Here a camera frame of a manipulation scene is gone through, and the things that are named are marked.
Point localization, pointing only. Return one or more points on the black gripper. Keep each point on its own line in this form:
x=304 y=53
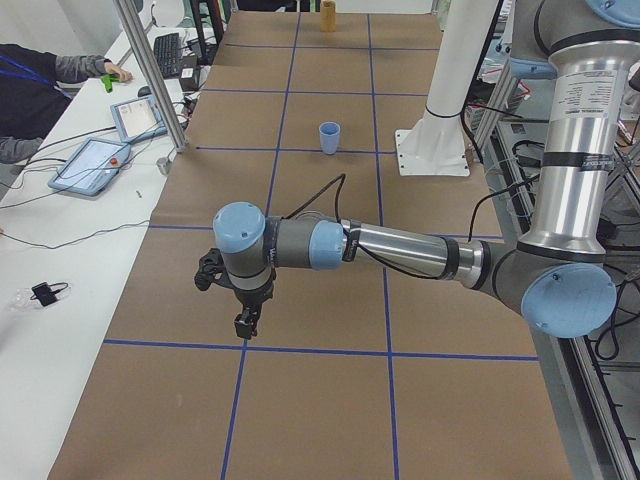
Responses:
x=251 y=298

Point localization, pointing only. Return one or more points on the blue plastic cup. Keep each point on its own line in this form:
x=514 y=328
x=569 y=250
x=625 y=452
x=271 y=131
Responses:
x=329 y=137

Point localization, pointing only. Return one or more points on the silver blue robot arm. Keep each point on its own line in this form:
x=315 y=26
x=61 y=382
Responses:
x=254 y=246

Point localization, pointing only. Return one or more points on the wooden bamboo cup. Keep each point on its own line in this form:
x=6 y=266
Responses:
x=327 y=12

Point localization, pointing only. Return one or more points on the person's hand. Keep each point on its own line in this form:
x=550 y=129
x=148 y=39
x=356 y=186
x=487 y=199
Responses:
x=120 y=71

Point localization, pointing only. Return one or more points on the small black adapter device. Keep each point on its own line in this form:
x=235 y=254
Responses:
x=47 y=294

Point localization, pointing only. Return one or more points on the near teach pendant tablet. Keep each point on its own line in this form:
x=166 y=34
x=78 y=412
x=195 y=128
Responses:
x=91 y=168

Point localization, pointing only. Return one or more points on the teach pendant tablet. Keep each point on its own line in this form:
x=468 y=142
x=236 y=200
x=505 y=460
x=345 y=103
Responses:
x=91 y=168
x=138 y=119

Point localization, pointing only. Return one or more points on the far teach pendant tablet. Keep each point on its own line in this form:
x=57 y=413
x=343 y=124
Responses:
x=138 y=119

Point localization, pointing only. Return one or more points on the black box on table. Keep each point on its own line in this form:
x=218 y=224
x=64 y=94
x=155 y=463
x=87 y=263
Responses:
x=189 y=73

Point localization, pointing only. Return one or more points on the black computer mouse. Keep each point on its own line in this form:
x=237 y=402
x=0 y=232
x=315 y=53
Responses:
x=143 y=91

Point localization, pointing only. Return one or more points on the green plastic clamp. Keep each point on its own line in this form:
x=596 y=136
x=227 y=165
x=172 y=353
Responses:
x=108 y=80

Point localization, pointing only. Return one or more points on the black keyboard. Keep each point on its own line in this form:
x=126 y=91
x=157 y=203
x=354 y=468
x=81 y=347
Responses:
x=168 y=53

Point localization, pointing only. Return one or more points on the person in dark jacket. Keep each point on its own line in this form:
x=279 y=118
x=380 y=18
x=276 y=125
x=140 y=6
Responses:
x=32 y=99

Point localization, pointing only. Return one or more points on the aluminium equipment rack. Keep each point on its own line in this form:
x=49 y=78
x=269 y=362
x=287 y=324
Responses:
x=555 y=275

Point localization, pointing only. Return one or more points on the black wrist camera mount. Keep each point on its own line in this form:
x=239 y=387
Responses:
x=211 y=270

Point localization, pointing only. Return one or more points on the aluminium frame post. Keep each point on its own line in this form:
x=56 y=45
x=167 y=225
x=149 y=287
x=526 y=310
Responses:
x=146 y=61

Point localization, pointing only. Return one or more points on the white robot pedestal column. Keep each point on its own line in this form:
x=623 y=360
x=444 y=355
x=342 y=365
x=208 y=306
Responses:
x=435 y=145

